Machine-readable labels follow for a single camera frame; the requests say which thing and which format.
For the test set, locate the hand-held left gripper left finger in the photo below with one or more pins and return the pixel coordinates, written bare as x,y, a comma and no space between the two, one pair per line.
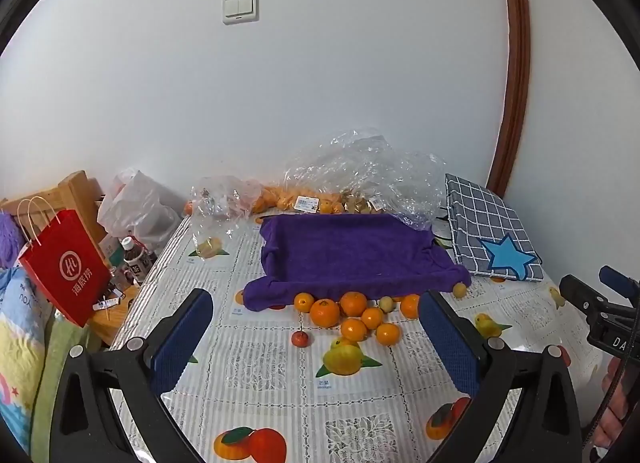
182,338

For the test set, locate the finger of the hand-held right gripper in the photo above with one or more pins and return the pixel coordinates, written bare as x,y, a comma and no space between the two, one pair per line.
620,282
582,293

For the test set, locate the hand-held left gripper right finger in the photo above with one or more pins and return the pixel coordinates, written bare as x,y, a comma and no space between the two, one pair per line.
450,338

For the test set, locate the small yellow fruit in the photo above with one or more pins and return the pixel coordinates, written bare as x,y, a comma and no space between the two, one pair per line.
385,303
460,289

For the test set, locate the small red apple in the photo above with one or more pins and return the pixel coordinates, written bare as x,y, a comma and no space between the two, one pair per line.
300,338

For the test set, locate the large orange mandarin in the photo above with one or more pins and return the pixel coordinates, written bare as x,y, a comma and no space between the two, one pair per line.
325,313

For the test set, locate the purple towel lined tray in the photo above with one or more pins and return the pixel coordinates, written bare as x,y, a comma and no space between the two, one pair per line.
345,253

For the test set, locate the pile of bagged yellow fruits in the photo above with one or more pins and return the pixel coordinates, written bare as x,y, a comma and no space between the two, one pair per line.
357,203

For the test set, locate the person's right hand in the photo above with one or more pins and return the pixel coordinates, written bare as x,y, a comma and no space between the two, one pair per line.
619,393

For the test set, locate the wooden side table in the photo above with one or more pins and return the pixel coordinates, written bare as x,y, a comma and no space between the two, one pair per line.
112,318

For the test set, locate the dark drink bottle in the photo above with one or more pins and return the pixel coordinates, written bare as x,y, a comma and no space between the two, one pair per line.
134,258

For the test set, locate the grey checked star bag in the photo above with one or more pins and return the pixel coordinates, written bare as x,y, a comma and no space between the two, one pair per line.
495,233

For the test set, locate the light green cloth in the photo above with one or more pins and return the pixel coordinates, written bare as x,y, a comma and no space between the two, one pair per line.
62,363

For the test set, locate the red paper bag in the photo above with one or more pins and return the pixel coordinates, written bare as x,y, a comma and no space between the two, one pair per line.
65,268

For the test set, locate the white plastic bag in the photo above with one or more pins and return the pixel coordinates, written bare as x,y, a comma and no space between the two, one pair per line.
135,208

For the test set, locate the small clear plastic bag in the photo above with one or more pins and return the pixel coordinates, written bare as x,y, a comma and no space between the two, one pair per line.
220,203

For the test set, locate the pastel printed blanket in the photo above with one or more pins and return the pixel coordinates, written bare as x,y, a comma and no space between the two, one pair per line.
20,343

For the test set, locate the pile of bagged mandarins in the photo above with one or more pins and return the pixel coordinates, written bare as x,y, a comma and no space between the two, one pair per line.
280,200

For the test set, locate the wooden furniture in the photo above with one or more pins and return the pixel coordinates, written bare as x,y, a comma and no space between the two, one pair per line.
75,193

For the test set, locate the large clear plastic bag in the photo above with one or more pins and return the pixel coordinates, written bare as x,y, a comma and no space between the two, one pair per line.
365,173

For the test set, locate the purple fluffy cloth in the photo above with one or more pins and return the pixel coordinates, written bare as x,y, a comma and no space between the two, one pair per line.
10,238

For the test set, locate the brown wooden door frame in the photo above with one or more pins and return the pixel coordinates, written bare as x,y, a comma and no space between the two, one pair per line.
515,68

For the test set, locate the white light switch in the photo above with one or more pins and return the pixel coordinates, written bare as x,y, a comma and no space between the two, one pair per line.
240,8

